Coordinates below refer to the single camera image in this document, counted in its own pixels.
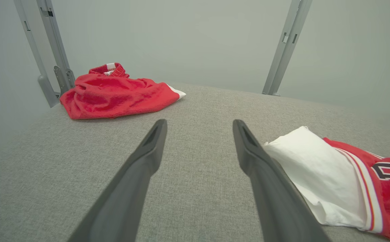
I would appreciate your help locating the dark grey hinge bracket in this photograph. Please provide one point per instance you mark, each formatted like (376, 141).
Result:
(64, 79)

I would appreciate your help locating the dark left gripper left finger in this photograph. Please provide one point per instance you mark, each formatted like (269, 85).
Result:
(131, 181)

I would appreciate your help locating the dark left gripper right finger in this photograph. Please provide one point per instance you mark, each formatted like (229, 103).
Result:
(269, 188)

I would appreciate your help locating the red basketball shorts white trim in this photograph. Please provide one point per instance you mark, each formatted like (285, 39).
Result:
(114, 97)

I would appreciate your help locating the red basketball jersey white sleeves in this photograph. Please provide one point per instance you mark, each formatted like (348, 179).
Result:
(316, 168)

